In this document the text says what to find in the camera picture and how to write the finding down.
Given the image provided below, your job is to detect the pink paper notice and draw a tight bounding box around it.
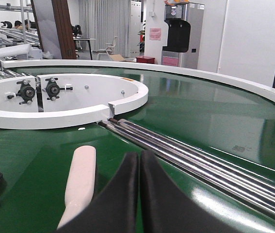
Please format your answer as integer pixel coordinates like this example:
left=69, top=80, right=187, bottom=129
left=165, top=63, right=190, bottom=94
left=149, top=28, right=162, bottom=41

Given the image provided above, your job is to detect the roller conveyor rack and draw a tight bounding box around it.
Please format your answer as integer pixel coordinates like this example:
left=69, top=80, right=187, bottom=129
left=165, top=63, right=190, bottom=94
left=0, top=0, right=42, bottom=59

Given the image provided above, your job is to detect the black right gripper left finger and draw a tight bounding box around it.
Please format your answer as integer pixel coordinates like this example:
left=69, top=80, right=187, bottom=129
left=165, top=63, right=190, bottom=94
left=56, top=152, right=139, bottom=233

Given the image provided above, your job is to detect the steel roller strip right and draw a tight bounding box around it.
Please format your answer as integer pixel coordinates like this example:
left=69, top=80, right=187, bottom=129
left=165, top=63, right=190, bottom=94
left=98, top=118, right=275, bottom=218

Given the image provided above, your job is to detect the white outer conveyor rim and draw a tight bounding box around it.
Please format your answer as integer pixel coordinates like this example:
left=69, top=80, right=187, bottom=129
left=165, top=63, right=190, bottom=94
left=0, top=59, right=275, bottom=117

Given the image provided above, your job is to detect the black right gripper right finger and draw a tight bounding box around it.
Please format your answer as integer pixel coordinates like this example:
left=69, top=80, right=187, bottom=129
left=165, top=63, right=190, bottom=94
left=140, top=150, right=268, bottom=233

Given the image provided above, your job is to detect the brown wooden pillar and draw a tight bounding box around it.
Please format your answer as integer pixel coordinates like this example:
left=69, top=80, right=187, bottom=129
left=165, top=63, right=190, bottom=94
left=51, top=0, right=77, bottom=60

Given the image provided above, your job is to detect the black bearing mount left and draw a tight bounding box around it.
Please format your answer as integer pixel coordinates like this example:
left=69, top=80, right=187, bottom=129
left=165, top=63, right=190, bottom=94
left=6, top=80, right=36, bottom=105

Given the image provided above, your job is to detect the black bearing mount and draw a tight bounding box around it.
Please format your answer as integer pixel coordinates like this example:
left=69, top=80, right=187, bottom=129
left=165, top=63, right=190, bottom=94
left=45, top=77, right=73, bottom=101
left=6, top=80, right=36, bottom=105

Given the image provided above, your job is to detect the white inner conveyor ring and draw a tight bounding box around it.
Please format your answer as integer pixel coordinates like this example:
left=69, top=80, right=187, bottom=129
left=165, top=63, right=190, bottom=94
left=0, top=73, right=149, bottom=130

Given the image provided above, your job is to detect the white chair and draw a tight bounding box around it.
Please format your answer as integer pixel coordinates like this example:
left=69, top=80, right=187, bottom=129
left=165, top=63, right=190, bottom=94
left=97, top=36, right=118, bottom=60

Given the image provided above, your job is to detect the black desk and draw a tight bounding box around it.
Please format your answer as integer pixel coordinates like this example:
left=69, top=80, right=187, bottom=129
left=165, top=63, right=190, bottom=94
left=73, top=37, right=96, bottom=60

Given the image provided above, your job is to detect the beige hand brush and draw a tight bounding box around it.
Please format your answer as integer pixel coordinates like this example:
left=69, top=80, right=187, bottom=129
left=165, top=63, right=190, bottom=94
left=57, top=146, right=96, bottom=229

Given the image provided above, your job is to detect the silver water dispenser machine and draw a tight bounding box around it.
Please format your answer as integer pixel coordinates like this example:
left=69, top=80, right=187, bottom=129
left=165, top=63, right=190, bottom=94
left=161, top=2, right=205, bottom=69

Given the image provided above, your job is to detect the red box on floor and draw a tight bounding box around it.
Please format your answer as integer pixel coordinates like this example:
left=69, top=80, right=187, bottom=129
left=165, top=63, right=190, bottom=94
left=136, top=56, right=155, bottom=64

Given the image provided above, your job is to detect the black bearing mount right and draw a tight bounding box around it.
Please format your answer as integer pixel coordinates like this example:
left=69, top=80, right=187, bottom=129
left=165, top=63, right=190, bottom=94
left=45, top=77, right=73, bottom=101

